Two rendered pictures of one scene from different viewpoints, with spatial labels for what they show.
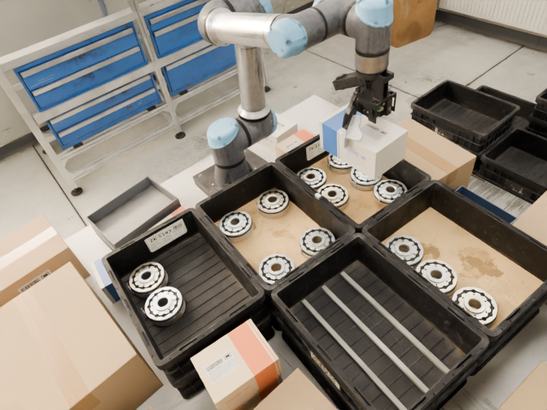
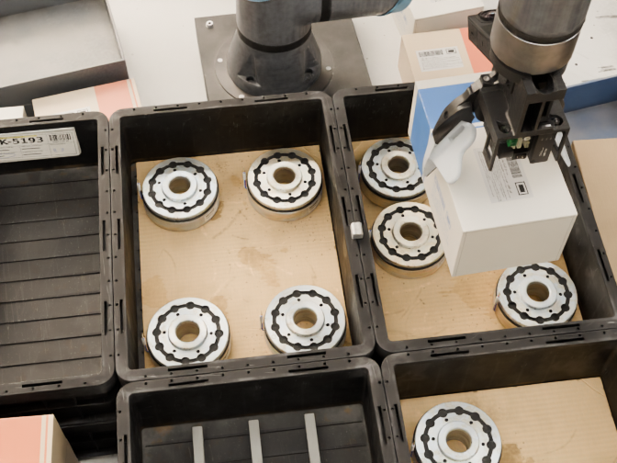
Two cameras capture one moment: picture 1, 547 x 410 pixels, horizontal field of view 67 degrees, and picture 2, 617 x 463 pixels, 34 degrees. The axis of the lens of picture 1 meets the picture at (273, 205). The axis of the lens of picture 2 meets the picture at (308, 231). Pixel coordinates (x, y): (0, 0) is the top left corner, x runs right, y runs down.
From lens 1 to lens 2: 0.41 m
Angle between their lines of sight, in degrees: 17
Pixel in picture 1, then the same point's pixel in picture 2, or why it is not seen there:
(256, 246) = (193, 259)
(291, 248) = (254, 304)
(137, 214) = (39, 50)
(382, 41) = (550, 16)
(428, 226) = (559, 418)
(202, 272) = (60, 255)
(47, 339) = not seen: outside the picture
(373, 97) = (508, 112)
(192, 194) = (175, 57)
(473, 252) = not seen: outside the picture
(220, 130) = not seen: outside the picture
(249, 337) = (28, 449)
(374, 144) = (479, 208)
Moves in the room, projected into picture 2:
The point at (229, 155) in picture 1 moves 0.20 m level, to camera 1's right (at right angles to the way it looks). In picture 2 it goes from (265, 25) to (394, 62)
